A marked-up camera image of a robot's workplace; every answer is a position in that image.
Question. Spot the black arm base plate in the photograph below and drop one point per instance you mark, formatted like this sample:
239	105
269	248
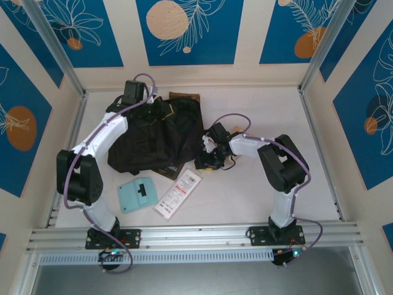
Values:
132	238
258	235

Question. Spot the canyon photo cover book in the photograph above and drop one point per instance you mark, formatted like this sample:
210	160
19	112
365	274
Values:
184	96

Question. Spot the aluminium frame post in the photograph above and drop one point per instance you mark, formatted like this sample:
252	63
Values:
331	37
52	46

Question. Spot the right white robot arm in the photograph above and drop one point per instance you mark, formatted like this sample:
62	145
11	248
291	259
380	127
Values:
282	166

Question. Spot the small circuit board green LED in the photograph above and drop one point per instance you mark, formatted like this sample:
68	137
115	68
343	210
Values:
291	254
110	254

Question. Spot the light blue pencil case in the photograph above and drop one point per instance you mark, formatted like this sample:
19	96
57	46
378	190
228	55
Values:
132	199

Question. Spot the wide aluminium extrusion beam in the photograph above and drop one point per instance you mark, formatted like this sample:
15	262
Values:
190	236

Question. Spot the clear plastic stationery pack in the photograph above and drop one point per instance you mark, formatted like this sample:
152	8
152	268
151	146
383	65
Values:
179	193

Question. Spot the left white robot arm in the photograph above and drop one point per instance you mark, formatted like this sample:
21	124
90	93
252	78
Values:
101	135

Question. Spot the aluminium frame bar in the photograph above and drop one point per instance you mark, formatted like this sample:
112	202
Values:
29	276
363	270

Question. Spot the black fabric backpack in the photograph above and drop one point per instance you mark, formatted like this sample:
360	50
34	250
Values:
147	144

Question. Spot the aluminium table edge rail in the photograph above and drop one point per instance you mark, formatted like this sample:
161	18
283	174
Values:
80	113
311	123

